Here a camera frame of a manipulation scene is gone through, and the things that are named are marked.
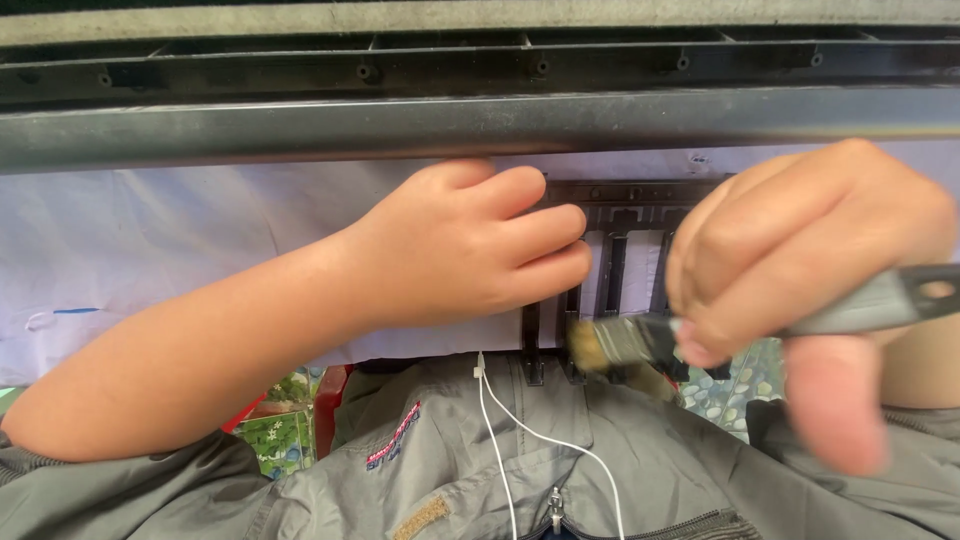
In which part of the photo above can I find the person's right hand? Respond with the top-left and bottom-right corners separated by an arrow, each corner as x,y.
665,138 -> 960,478

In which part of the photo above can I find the person's left hand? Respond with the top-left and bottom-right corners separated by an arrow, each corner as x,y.
341,158 -> 594,336

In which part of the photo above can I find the grey handled paint brush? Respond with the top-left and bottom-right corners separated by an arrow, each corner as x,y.
565,263 -> 960,376

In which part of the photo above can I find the small black plastic grille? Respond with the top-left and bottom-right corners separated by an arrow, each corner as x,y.
520,175 -> 735,388

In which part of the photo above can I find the large black plastic panel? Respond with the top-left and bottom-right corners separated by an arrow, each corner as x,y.
0,0 -> 960,176

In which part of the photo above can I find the red plastic stool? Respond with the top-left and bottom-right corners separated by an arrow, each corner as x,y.
220,364 -> 354,461

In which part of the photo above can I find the grey jacket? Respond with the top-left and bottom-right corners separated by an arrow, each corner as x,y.
0,352 -> 960,540

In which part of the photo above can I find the white cloth sheet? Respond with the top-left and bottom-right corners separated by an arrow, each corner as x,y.
0,138 -> 960,388

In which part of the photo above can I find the white cable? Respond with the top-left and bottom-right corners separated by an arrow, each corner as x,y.
473,352 -> 628,540

